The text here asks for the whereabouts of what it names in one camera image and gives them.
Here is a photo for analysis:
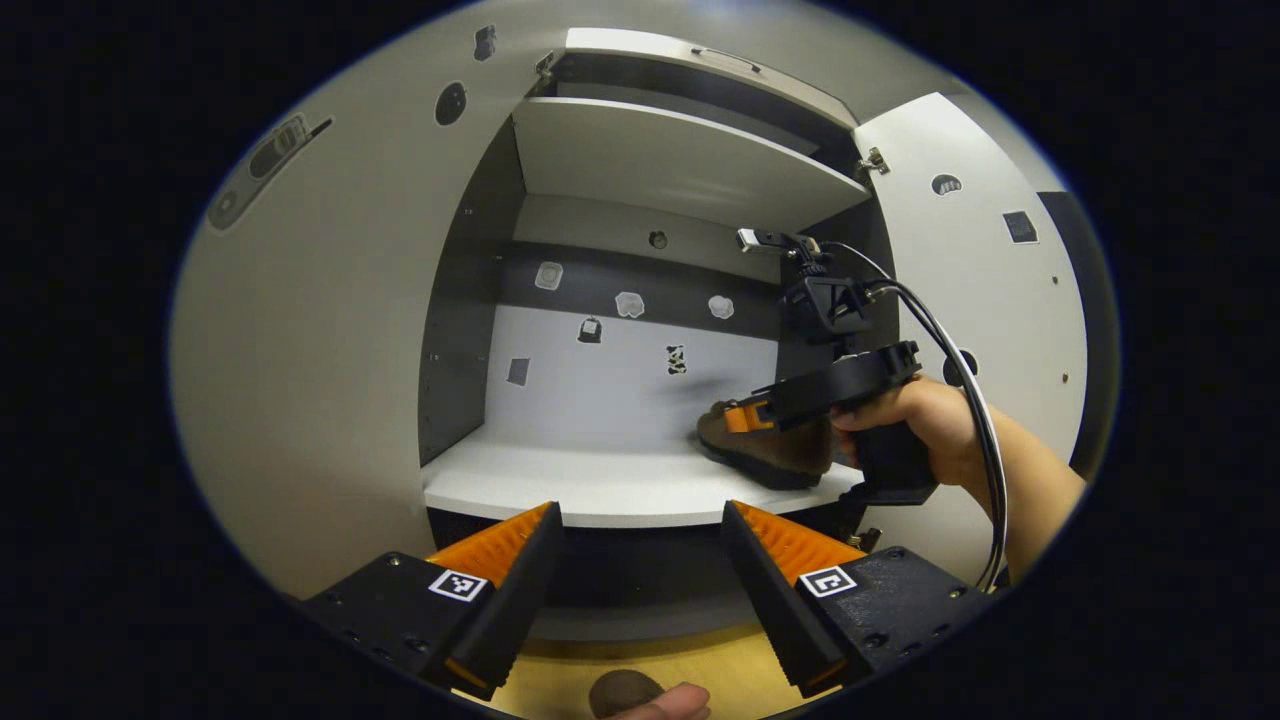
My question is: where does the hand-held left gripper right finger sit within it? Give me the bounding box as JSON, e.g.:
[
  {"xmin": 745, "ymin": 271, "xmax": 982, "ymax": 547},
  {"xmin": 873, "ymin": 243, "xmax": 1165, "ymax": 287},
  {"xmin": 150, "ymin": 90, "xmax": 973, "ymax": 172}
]
[{"xmin": 722, "ymin": 500, "xmax": 996, "ymax": 699}]

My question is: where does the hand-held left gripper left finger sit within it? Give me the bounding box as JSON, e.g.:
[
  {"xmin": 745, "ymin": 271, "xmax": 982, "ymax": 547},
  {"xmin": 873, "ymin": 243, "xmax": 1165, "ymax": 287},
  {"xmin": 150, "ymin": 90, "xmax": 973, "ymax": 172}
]
[{"xmin": 300, "ymin": 502, "xmax": 564, "ymax": 701}]

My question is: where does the white shoe cabinet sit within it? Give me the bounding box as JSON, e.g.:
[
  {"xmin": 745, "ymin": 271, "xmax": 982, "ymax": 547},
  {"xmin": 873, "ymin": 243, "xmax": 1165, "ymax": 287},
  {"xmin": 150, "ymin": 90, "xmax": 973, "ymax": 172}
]
[{"xmin": 418, "ymin": 27, "xmax": 901, "ymax": 641}]

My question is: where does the white cabinet door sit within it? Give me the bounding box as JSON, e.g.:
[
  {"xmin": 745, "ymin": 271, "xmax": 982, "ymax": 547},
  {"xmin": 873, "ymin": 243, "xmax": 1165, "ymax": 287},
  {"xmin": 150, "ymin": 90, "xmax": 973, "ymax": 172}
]
[
  {"xmin": 852, "ymin": 92, "xmax": 1091, "ymax": 591},
  {"xmin": 170, "ymin": 5, "xmax": 561, "ymax": 601}
]

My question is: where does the white cabinet shelf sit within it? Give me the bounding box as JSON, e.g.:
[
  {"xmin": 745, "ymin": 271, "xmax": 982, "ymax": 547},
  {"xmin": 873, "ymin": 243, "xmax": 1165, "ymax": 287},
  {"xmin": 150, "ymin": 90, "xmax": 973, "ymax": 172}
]
[{"xmin": 512, "ymin": 97, "xmax": 869, "ymax": 231}]

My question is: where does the white cabinet drawer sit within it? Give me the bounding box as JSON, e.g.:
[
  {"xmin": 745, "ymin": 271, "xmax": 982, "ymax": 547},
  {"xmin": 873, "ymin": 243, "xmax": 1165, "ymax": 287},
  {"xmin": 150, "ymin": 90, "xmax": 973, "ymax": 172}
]
[{"xmin": 565, "ymin": 27, "xmax": 861, "ymax": 131}]

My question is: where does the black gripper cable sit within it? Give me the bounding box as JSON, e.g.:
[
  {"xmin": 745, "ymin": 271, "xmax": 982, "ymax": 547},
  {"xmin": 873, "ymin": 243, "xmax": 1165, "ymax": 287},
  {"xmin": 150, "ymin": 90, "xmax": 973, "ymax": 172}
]
[{"xmin": 820, "ymin": 240, "xmax": 1009, "ymax": 593}]

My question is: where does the black drawer handle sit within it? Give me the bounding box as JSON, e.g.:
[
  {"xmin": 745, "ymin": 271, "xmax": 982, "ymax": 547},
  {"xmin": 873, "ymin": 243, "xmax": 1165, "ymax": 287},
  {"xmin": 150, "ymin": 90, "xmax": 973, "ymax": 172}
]
[{"xmin": 690, "ymin": 46, "xmax": 763, "ymax": 73}]

